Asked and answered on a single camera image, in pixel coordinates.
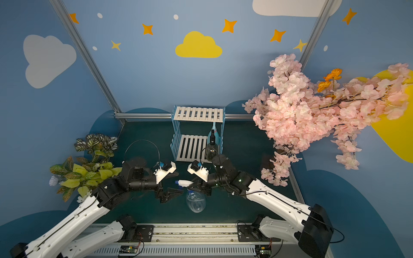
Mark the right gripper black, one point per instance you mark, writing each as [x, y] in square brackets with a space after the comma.
[205, 184]

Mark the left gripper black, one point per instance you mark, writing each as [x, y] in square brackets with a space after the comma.
[160, 190]

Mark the clear white spray bottle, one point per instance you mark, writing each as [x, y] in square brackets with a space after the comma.
[196, 201]

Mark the blue white slatted shelf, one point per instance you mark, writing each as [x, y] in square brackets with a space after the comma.
[189, 147]

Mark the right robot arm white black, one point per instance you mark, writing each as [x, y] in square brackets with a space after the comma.
[308, 226]

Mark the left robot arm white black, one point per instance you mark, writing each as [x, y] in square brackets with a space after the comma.
[62, 241]

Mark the brown tree pot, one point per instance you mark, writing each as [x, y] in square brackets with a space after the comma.
[266, 162]

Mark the left circuit board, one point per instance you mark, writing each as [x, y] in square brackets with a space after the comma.
[129, 250]

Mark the circuit board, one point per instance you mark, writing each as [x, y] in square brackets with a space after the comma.
[129, 250]
[263, 251]

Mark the green yellow potted plant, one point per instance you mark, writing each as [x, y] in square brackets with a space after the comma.
[82, 175]

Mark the right circuit board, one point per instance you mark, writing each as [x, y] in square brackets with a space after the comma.
[263, 251]

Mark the pink cherry blossom tree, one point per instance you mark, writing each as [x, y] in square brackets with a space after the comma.
[293, 115]

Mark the orange artificial flowers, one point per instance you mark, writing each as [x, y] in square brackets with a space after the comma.
[330, 84]

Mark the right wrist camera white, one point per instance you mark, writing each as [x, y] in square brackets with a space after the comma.
[196, 168]

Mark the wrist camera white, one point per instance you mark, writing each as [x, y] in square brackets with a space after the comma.
[196, 168]
[164, 170]

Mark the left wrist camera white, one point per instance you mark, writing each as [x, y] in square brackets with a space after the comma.
[164, 170]

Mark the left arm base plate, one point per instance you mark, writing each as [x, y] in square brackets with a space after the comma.
[143, 233]

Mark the aluminium rail front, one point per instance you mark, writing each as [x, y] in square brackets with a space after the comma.
[218, 240]

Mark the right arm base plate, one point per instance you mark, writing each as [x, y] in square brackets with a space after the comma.
[250, 233]

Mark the aluminium frame back bar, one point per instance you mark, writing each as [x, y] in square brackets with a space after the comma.
[169, 116]

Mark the aluminium frame right post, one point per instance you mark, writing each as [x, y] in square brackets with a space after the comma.
[318, 28]

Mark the aluminium frame post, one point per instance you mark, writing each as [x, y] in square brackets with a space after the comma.
[318, 28]
[69, 25]

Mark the aluminium frame left post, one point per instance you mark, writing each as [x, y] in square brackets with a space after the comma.
[69, 25]

